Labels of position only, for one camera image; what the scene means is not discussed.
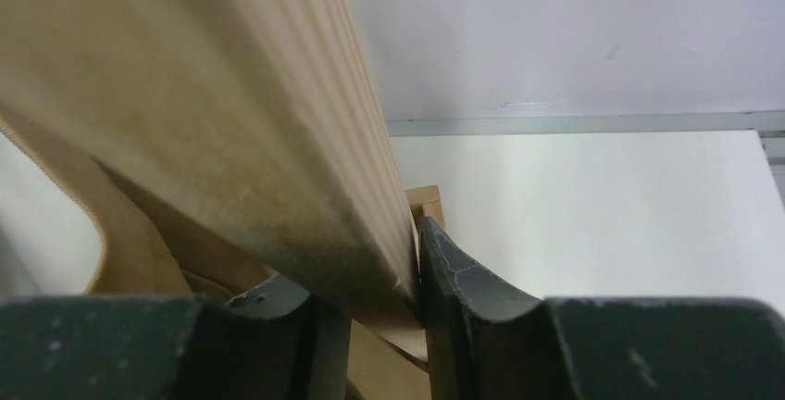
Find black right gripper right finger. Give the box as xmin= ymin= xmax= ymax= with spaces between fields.
xmin=417 ymin=217 xmax=784 ymax=399

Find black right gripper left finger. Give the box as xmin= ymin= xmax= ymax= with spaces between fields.
xmin=1 ymin=275 xmax=351 ymax=399

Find brown skirt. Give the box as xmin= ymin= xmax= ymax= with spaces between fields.
xmin=1 ymin=109 xmax=271 ymax=302

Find wooden clothes rack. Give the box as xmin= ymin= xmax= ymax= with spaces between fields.
xmin=0 ymin=0 xmax=446 ymax=400

